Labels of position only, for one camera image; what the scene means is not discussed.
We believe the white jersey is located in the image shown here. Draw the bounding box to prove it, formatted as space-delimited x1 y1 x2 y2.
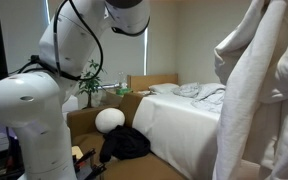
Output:
211 0 288 180

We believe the white woven laundry basket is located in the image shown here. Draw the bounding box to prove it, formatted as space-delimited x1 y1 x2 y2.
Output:
238 158 262 180

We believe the wooden headboard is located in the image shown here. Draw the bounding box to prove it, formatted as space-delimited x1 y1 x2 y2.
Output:
127 73 179 93

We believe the white pillow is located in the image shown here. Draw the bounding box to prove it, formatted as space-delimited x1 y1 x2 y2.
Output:
148 82 180 95

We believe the green tissue box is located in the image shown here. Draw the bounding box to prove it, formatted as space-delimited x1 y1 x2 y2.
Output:
115 87 134 97

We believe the clear water bottle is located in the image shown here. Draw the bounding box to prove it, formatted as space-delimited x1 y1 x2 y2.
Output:
118 71 127 89

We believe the brown bedside box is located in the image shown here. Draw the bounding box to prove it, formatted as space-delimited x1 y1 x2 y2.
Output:
103 89 125 108

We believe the green potted plant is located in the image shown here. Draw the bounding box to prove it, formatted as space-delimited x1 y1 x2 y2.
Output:
75 59 108 110

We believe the bed with white sheet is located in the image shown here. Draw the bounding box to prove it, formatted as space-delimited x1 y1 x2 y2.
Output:
132 83 262 180

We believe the grey crumpled duvet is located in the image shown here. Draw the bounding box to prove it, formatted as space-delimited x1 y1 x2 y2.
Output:
172 82 227 115

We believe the black garment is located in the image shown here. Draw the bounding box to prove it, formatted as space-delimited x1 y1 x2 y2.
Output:
99 124 152 164

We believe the brown leather sofa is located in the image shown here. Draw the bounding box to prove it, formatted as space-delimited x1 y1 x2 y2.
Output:
66 91 189 180

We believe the black tool pile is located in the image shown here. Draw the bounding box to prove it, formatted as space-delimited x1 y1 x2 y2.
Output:
72 148 108 180

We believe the yellow foam block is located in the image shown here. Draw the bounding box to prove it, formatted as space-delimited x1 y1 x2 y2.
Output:
71 145 84 160

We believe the purple strip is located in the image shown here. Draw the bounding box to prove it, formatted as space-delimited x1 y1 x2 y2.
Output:
0 114 20 141

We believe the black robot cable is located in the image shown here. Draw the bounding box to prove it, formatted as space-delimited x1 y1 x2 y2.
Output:
0 0 105 148

